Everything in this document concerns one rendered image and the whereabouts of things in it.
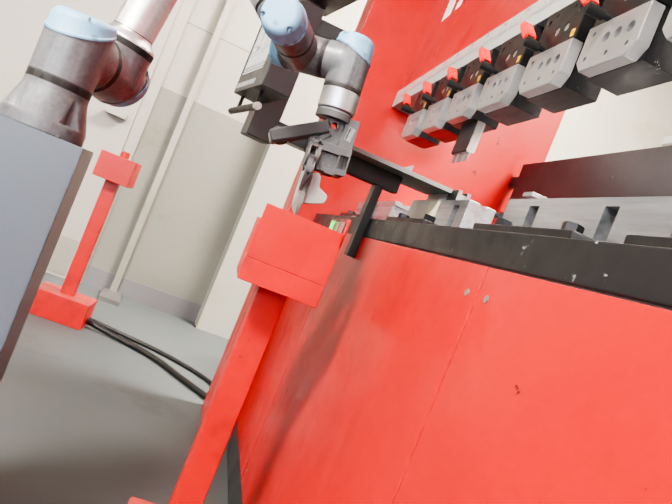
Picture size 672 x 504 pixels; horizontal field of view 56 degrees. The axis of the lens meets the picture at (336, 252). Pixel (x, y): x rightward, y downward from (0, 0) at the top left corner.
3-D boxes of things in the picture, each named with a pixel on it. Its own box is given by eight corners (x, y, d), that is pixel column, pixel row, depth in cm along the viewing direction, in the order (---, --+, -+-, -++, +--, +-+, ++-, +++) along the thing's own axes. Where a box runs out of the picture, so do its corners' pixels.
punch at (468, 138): (447, 161, 155) (462, 125, 155) (454, 164, 155) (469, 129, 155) (462, 158, 145) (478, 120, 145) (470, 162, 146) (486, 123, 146)
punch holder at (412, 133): (399, 138, 199) (419, 89, 198) (423, 149, 200) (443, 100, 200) (413, 133, 184) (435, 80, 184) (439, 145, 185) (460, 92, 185)
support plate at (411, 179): (330, 152, 154) (332, 149, 154) (426, 194, 159) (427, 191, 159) (344, 146, 136) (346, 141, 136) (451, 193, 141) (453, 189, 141)
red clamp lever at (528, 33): (522, 17, 121) (528, 38, 113) (540, 27, 121) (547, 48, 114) (516, 26, 122) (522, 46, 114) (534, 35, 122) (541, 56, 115)
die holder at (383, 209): (349, 225, 228) (359, 201, 228) (364, 232, 229) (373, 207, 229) (383, 231, 179) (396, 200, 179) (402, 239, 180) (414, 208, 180)
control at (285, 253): (236, 267, 137) (267, 190, 137) (304, 294, 140) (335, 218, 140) (236, 277, 117) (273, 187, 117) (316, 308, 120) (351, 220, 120)
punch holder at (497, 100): (473, 110, 140) (501, 41, 140) (506, 126, 141) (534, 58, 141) (503, 99, 125) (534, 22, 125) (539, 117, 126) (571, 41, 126)
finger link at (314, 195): (320, 223, 121) (334, 177, 121) (290, 214, 120) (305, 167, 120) (318, 223, 124) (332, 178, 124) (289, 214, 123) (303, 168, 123)
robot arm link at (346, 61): (338, 38, 127) (379, 49, 126) (322, 91, 127) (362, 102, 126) (333, 23, 119) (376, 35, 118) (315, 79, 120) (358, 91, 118)
